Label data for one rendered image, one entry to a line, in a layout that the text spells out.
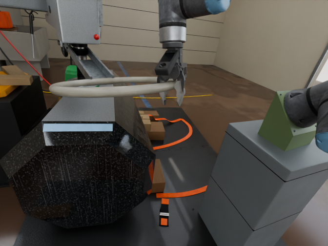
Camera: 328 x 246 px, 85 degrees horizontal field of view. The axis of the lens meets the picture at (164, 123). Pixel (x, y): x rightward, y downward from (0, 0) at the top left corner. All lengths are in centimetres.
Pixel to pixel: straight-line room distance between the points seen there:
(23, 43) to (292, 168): 404
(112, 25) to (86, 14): 497
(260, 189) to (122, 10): 589
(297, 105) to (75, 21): 122
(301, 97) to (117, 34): 574
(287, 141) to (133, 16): 583
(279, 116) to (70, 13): 121
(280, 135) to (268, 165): 16
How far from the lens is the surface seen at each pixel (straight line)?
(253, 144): 100
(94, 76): 107
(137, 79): 97
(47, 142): 100
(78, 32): 127
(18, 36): 412
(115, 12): 625
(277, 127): 102
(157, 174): 166
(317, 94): 98
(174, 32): 63
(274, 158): 95
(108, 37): 626
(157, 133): 220
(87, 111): 108
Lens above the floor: 132
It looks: 29 degrees down
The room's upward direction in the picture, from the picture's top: 8 degrees clockwise
